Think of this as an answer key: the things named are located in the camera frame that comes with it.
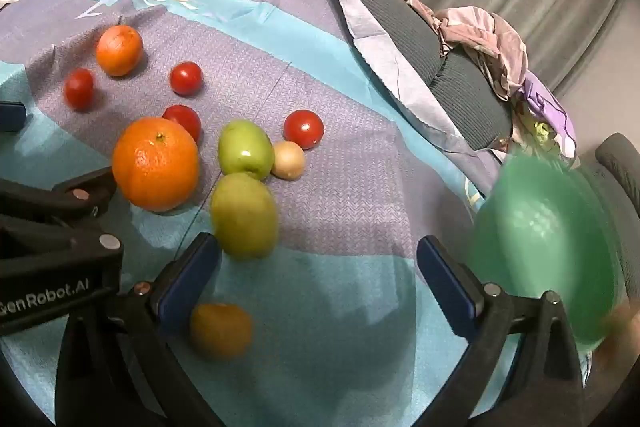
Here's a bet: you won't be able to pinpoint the yellow-green cloth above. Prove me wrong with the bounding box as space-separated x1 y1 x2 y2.
530 119 556 142

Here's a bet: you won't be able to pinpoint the large orange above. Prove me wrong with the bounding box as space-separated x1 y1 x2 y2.
111 117 201 214

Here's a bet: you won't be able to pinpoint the small orange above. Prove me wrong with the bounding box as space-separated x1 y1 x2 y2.
96 25 144 78

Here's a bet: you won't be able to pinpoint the red cherry tomato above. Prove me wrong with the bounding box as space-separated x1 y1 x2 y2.
63 68 96 112
161 104 202 145
283 109 325 151
169 61 204 97

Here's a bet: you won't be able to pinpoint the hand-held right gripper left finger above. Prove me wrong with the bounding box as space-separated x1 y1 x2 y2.
55 232 222 427

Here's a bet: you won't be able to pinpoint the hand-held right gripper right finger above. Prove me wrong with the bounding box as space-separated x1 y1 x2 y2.
417 234 591 427

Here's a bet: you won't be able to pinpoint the blue and purple bed sheet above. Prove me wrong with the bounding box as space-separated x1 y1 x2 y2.
0 0 521 427

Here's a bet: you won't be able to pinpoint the green plastic bowl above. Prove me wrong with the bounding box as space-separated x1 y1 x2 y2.
470 152 623 353

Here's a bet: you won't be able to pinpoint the green jujube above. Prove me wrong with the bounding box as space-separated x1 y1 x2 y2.
210 172 280 262
217 119 275 182

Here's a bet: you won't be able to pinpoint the small beige round fruit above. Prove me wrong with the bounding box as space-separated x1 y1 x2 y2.
271 140 306 180

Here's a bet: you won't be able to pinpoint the purple folded cloth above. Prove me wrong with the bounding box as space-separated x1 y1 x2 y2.
510 72 581 168

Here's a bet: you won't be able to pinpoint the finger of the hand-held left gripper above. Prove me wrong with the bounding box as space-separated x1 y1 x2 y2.
0 167 119 233
0 102 27 133

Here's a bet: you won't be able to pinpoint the grey sofa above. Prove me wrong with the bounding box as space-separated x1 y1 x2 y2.
295 0 640 308

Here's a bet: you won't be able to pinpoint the pink crumpled clothes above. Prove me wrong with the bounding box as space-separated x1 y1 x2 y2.
390 0 528 100

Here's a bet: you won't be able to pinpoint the small yellow-orange fruit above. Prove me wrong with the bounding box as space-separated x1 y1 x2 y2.
189 303 254 362

